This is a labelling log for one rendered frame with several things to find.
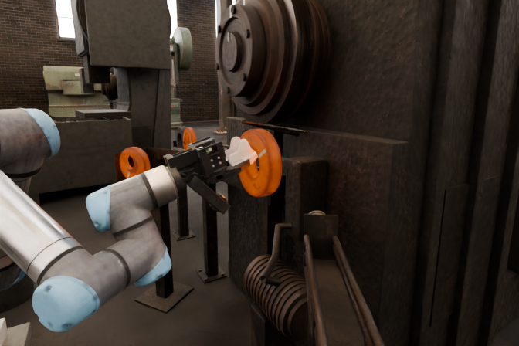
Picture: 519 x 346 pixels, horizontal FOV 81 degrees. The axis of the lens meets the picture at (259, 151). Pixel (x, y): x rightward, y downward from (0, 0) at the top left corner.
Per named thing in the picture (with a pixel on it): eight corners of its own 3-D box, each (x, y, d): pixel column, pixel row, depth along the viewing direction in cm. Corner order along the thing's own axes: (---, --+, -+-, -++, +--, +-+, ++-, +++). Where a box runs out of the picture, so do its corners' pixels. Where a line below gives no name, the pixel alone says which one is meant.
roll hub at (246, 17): (228, 96, 114) (226, 16, 109) (266, 96, 90) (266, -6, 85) (214, 96, 112) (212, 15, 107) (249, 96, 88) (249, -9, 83)
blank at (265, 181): (258, 202, 76) (246, 205, 74) (242, 146, 81) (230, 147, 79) (290, 181, 64) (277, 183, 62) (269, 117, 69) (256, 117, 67)
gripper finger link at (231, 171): (252, 160, 65) (215, 176, 62) (254, 166, 66) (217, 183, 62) (242, 155, 69) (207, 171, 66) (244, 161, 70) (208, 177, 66)
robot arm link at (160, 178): (161, 212, 58) (153, 198, 65) (184, 202, 60) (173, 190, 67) (147, 178, 56) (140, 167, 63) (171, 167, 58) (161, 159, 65)
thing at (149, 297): (157, 276, 168) (147, 147, 155) (195, 289, 157) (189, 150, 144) (126, 297, 150) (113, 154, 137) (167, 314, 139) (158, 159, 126)
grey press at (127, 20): (156, 161, 456) (144, -16, 412) (185, 176, 374) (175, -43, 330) (56, 174, 381) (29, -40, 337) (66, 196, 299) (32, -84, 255)
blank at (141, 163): (130, 140, 139) (124, 141, 136) (154, 158, 134) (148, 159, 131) (121, 168, 144) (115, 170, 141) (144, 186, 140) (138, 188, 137)
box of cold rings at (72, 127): (122, 173, 388) (117, 110, 374) (137, 190, 320) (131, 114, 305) (20, 186, 332) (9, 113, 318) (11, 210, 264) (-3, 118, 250)
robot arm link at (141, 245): (110, 303, 53) (86, 245, 53) (154, 269, 63) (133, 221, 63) (142, 296, 50) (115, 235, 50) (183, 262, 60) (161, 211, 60)
